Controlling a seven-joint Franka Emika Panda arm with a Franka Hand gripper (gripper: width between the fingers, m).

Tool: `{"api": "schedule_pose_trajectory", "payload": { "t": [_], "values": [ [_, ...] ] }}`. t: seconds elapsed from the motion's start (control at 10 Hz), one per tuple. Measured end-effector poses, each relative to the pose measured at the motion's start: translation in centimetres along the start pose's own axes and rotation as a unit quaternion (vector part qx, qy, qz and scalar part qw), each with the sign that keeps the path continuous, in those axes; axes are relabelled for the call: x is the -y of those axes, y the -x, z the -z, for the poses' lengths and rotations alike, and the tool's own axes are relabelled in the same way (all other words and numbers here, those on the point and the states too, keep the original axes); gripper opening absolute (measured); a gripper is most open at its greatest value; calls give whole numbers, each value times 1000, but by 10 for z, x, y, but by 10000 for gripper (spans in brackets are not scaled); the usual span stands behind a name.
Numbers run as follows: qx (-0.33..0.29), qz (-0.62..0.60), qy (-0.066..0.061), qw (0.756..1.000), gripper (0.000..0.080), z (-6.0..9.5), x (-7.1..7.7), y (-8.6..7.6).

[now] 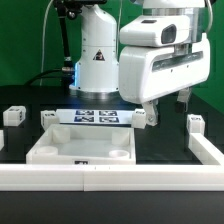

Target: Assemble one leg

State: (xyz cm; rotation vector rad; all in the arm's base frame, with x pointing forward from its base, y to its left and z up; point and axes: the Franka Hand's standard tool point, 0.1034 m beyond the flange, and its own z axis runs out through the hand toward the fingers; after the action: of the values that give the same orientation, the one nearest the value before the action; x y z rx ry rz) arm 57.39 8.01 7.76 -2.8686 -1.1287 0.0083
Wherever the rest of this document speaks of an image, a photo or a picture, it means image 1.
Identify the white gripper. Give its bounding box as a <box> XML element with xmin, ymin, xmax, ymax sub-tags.
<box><xmin>119</xmin><ymin>34</ymin><xmax>210</xmax><ymax>126</ymax></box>

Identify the white square table top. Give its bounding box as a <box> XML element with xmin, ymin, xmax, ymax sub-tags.
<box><xmin>26</xmin><ymin>124</ymin><xmax>136</xmax><ymax>165</ymax></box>

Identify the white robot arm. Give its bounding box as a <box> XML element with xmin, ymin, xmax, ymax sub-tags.
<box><xmin>75</xmin><ymin>0</ymin><xmax>212</xmax><ymax>127</ymax></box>

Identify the tag marker sheet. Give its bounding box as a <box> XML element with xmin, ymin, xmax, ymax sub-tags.
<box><xmin>56</xmin><ymin>109</ymin><xmax>133</xmax><ymax>125</ymax></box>

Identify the white block left edge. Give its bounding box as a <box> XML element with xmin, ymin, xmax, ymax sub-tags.
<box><xmin>0</xmin><ymin>130</ymin><xmax>4</xmax><ymax>151</ymax></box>

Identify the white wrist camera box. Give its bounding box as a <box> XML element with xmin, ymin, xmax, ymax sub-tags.
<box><xmin>120</xmin><ymin>15</ymin><xmax>190</xmax><ymax>47</ymax></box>

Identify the white fence wall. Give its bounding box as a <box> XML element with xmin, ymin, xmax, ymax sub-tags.
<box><xmin>0</xmin><ymin>134</ymin><xmax>224</xmax><ymax>191</ymax></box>

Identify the black cable bundle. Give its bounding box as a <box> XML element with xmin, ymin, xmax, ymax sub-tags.
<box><xmin>23</xmin><ymin>66</ymin><xmax>75</xmax><ymax>87</ymax></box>

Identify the white cable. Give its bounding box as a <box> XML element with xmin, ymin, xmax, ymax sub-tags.
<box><xmin>39</xmin><ymin>0</ymin><xmax>55</xmax><ymax>86</ymax></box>

